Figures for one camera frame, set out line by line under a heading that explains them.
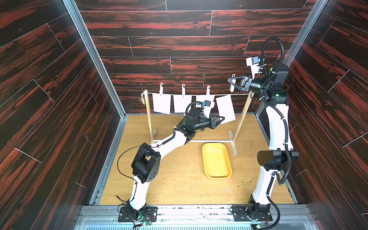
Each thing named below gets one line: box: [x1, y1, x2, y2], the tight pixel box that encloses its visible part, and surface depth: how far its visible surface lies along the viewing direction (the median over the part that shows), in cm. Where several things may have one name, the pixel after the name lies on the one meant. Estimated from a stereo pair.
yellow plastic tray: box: [201, 142, 233, 180], surface depth 95 cm
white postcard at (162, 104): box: [152, 93, 172, 115], surface depth 76 cm
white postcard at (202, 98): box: [195, 94, 216, 119], surface depth 73 cm
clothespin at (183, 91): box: [182, 83, 186, 99], surface depth 69 cm
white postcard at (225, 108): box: [215, 94, 236, 125], surface depth 77 cm
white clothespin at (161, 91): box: [159, 82, 164, 97], surface depth 69 cm
